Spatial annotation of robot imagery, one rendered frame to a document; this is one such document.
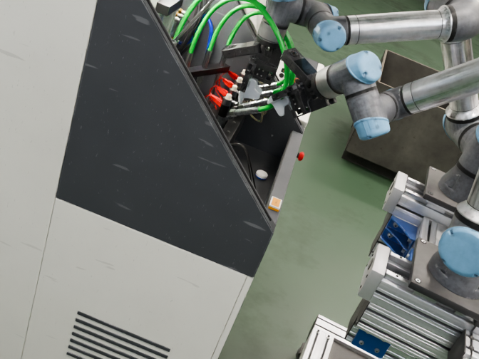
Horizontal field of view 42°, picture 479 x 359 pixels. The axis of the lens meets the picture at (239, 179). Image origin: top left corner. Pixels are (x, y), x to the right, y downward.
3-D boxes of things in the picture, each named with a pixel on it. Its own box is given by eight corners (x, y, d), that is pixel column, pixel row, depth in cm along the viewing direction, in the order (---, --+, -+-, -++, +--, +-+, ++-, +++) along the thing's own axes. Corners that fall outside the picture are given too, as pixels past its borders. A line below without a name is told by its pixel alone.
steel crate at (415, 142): (433, 152, 506) (472, 82, 475) (440, 206, 426) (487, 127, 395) (346, 117, 509) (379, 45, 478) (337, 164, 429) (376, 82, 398)
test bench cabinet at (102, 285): (175, 454, 206) (253, 279, 167) (14, 386, 207) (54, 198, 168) (223, 317, 267) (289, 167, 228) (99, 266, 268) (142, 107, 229)
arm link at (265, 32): (259, 21, 167) (264, 15, 174) (254, 38, 169) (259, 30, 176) (285, 32, 167) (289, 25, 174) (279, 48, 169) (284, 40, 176)
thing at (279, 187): (256, 270, 170) (276, 225, 162) (241, 263, 170) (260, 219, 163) (287, 171, 224) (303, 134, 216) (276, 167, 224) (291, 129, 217)
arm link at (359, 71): (366, 87, 135) (354, 50, 135) (333, 100, 144) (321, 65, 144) (389, 80, 139) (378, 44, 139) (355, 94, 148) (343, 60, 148)
